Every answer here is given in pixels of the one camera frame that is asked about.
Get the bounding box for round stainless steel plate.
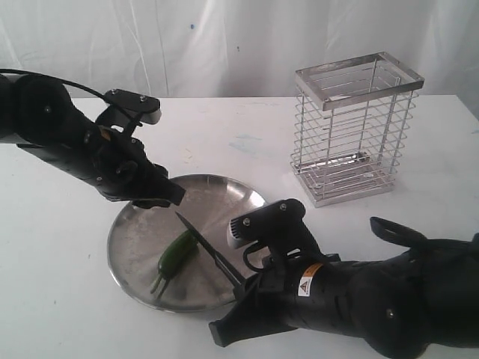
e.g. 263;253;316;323
107;174;266;313

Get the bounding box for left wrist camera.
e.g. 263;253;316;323
95;89;162;136

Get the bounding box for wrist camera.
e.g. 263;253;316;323
95;89;162;136
227;198;320;258

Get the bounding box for black kitchen knife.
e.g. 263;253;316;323
175;212;245;289

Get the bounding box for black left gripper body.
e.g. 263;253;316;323
82;126;165;200

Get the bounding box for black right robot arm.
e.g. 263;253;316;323
209;217;478;358

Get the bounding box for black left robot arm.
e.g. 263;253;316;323
1;69;186;209

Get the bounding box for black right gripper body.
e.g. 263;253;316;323
257;259;359;333

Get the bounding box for wire metal utensil holder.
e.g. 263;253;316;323
290;52;424;207

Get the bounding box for green chili pepper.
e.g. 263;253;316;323
150;230;198;299

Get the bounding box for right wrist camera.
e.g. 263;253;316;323
227;198;320;258

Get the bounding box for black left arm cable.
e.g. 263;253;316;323
0;68;108;101

